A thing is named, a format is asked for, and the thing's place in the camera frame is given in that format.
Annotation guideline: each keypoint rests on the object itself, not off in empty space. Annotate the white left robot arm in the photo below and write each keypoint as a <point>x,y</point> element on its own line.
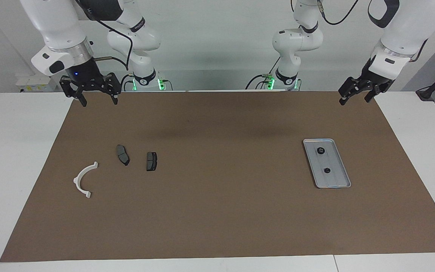
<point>402,34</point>

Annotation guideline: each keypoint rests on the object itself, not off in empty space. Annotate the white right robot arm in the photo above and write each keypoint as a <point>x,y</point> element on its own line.
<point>62,26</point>

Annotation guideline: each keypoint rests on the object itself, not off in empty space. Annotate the curved dark brake pad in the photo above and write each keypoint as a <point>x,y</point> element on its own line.
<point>123,155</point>

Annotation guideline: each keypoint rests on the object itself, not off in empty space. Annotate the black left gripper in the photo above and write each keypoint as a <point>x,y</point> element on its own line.
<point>370,81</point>

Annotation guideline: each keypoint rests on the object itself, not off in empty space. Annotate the black bearing gear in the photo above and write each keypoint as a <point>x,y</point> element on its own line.
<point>327,170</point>
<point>320,150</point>

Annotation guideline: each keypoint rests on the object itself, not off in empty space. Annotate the silver metal tray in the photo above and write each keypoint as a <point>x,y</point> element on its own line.
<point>332,179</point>

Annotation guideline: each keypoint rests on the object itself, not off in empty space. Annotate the white wall power box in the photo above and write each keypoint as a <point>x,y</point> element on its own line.
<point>36,83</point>

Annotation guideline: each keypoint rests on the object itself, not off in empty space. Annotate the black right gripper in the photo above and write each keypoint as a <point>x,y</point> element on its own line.
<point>89,77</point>

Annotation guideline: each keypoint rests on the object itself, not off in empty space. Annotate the brown table mat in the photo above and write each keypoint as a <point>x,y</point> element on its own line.
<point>217,211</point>

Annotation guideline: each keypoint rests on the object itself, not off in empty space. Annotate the rectangular dark brake pad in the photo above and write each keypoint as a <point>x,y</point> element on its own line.
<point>151,161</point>

